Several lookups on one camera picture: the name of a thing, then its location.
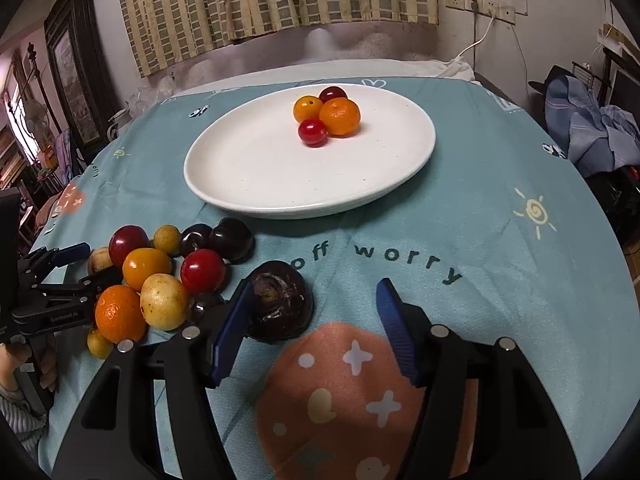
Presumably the clear plastic bag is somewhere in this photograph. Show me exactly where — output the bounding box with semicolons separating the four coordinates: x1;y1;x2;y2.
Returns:
125;85;176;116

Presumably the dark wooden framed picture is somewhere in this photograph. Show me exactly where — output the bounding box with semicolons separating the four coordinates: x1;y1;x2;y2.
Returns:
44;0;121;151

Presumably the striped yellow grey curtain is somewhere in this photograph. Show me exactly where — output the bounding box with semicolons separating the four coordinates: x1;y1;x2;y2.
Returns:
114;0;440;78

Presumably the dark cherry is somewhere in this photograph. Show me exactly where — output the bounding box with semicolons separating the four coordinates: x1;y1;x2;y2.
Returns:
187;291;226;326
179;223;215;259

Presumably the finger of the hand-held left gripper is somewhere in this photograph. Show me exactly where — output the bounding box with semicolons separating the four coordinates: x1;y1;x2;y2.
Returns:
36;266;124;307
17;242;92;286

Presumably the blue clothes pile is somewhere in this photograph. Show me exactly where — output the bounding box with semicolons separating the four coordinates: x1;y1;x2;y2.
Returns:
545;74;640;177

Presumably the beige longan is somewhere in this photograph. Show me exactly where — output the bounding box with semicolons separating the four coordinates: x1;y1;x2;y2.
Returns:
87;246;115;276

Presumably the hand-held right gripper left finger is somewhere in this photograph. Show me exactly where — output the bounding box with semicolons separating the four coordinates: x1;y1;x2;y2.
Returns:
50;280;256;480

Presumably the orange cherry tomato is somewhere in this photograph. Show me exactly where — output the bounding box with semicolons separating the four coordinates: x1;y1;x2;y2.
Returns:
293;96;324;123
122;247;173;292

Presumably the black monitor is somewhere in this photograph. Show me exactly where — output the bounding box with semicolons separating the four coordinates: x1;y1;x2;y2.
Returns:
602;47;640;111

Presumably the red plum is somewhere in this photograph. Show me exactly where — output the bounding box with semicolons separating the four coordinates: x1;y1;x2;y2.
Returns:
108;225;150;268

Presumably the white wall power strip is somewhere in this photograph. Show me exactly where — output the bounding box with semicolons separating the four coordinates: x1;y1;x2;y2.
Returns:
470;0;517;24

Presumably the dark brown water chestnut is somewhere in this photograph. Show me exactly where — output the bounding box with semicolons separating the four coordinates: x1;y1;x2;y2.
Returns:
245;260;314;344

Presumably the dark purple plum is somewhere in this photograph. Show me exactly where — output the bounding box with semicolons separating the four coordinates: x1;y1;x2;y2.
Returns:
208;217;256;263

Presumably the yellow loquat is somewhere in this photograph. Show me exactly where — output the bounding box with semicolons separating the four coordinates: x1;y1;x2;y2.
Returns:
139;273;190;331

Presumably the person's left hand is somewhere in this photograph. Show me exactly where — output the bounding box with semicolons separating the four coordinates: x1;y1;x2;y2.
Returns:
0;335;59;394

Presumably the white cable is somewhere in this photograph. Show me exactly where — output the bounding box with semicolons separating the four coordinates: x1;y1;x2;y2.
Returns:
447;12;497;63

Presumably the teal printed tablecloth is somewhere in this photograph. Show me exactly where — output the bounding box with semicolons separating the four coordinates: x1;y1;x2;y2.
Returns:
30;77;640;480

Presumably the white towel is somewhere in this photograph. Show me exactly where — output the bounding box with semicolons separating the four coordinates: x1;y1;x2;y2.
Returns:
175;59;476;96

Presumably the black hat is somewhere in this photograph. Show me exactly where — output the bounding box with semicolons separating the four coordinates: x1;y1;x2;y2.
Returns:
529;65;576;95

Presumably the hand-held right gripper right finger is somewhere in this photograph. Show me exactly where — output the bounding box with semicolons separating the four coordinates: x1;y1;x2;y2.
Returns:
375;277;591;480

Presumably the person's left forearm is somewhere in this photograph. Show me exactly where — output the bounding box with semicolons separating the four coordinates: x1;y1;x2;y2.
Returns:
0;382;49;461

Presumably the mandarin orange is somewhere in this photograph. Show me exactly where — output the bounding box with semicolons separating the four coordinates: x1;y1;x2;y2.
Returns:
95;285;147;343
319;97;362;137

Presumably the white oval plate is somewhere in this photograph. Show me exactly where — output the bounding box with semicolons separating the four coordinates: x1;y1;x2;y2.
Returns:
183;83;437;220

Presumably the white jug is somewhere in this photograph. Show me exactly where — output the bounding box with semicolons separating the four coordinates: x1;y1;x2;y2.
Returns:
107;109;133;139

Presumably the standing fan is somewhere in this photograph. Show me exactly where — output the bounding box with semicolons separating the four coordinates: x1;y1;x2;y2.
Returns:
22;100;54;137

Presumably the small yellow-green fruit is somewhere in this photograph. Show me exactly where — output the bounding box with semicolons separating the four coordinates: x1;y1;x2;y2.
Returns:
86;327;116;360
152;225;182;256

